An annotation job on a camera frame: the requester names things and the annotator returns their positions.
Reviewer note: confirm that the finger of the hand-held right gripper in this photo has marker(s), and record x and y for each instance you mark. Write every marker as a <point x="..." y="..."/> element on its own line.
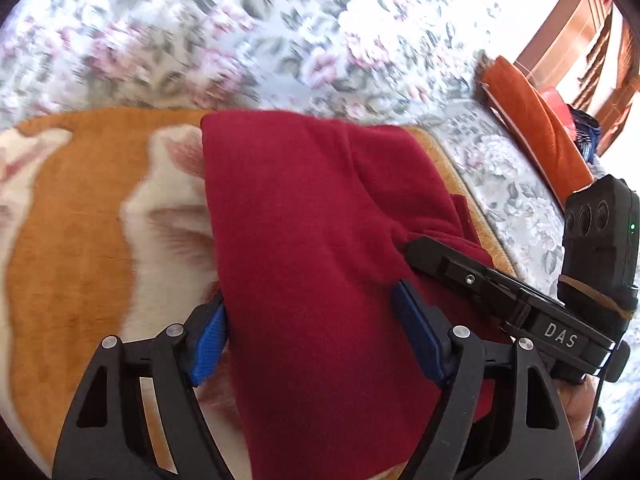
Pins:
<point x="460" y="272"/>

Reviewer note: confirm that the red plastic item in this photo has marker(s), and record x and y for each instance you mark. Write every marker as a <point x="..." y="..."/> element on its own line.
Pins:
<point x="556" y="100"/>

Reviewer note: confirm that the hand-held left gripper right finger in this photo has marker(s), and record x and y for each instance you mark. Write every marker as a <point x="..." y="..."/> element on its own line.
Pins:
<point x="415" y="331"/>

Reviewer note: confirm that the dark red fleece garment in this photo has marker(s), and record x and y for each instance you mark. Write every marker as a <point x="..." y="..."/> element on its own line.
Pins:
<point x="310" y="240"/>

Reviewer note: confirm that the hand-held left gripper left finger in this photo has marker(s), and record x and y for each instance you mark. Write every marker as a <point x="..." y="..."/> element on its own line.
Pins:
<point x="210" y="341"/>

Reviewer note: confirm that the orange folded cloth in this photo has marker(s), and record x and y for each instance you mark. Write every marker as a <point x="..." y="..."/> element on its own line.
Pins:
<point x="542" y="135"/>

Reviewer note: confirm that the floral bedsheet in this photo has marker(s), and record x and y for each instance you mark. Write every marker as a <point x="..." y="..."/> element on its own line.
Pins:
<point x="250" y="35"/>

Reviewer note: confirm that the person's right hand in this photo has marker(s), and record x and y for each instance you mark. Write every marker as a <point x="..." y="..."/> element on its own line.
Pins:
<point x="580" y="407"/>

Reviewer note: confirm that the orange and cream plush blanket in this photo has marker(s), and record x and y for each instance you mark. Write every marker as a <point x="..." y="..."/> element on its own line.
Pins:
<point x="75" y="260"/>

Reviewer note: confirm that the blue striped cloth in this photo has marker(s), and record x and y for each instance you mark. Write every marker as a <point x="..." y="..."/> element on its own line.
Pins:
<point x="585" y="132"/>

